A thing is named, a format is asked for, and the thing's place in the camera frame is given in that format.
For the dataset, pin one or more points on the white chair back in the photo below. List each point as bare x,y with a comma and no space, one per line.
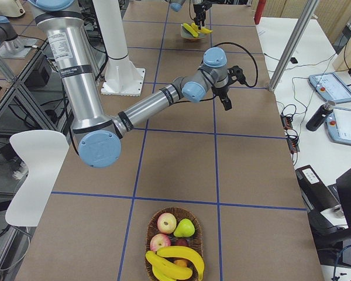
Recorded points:
43,152

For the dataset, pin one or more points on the yellow banana in basket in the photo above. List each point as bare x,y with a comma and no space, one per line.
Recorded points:
181,273

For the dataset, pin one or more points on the aluminium frame post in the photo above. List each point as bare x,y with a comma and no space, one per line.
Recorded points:
293,41

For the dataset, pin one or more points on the orange red mango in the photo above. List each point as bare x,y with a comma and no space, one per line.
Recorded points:
181,242

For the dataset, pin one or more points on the teach pendant far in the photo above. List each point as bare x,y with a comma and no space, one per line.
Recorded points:
330,87

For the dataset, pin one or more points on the wicker fruit basket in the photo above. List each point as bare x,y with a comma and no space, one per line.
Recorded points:
195,242

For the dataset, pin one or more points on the teach pendant near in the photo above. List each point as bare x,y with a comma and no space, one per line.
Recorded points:
338,124

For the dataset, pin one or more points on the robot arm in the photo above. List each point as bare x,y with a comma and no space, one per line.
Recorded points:
176,6
98,134

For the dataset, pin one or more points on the red fire extinguisher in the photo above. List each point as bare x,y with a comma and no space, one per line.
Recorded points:
259,11

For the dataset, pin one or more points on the green pear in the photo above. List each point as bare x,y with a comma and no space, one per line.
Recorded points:
185,228

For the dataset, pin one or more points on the black water bottle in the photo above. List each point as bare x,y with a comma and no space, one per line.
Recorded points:
320,115

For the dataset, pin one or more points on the black printer box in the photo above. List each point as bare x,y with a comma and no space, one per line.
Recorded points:
317,198

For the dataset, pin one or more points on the teach pendant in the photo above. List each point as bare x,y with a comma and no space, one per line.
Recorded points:
338,124
330,87

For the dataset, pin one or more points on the yellow banana basket bottom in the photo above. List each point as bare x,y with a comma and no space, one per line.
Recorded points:
163,273

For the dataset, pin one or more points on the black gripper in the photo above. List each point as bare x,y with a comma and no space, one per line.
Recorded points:
221,91
198,7

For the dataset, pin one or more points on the small black box device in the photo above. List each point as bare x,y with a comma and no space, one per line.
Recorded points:
293,60

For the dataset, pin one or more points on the yellow banana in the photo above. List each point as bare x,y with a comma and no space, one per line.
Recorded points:
202,30
184,252
189,30
181,273

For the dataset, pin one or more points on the brown table mat blue grid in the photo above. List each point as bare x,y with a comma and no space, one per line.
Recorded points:
231,169

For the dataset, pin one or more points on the red yellow apple upper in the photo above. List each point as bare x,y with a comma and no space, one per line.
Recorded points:
166,223

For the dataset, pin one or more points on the red yellow apple lower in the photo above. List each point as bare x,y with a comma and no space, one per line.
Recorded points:
159,241

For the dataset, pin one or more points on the grey square plate orange rim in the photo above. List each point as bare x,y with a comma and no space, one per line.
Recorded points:
187,36

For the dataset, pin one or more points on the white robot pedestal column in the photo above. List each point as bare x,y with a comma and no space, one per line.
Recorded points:
121,76

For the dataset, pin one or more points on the red yellow apple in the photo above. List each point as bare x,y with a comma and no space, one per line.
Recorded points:
166,223
159,241

